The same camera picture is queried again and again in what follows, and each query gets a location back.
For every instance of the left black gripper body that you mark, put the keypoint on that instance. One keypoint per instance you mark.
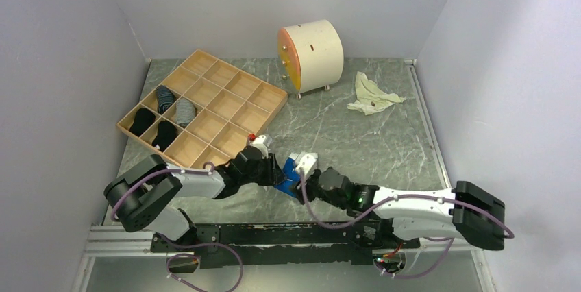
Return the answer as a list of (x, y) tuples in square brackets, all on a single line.
[(263, 174)]

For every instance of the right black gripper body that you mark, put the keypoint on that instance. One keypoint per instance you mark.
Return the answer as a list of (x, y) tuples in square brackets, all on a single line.
[(316, 191)]

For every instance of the blue underwear white trim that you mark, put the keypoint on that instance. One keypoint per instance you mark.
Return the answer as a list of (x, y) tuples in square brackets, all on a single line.
[(291, 179)]

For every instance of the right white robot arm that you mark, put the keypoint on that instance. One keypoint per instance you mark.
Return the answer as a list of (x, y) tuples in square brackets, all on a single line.
[(465, 211)]

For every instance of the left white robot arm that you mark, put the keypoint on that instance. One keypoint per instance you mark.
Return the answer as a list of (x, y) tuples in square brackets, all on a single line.
[(141, 197)]

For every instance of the wooden compartment tray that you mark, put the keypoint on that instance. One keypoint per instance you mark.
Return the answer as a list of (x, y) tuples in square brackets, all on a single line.
[(231, 104)]

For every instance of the grey rolled sock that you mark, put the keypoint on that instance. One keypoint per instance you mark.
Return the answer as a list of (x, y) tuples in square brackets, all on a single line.
[(185, 112)]

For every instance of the cream cloth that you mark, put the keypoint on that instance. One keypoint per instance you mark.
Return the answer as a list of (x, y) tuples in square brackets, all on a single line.
[(370, 99)]

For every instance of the dark striped rolled sock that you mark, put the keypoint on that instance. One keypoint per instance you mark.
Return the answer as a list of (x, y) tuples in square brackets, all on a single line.
[(165, 98)]

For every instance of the cream cylindrical drawer cabinet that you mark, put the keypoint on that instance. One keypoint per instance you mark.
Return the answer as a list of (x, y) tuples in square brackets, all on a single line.
[(312, 54)]

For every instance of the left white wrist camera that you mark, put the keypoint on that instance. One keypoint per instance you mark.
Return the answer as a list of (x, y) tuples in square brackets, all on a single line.
[(260, 142)]

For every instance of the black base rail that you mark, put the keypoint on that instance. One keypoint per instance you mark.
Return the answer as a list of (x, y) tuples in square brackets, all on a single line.
[(283, 243)]

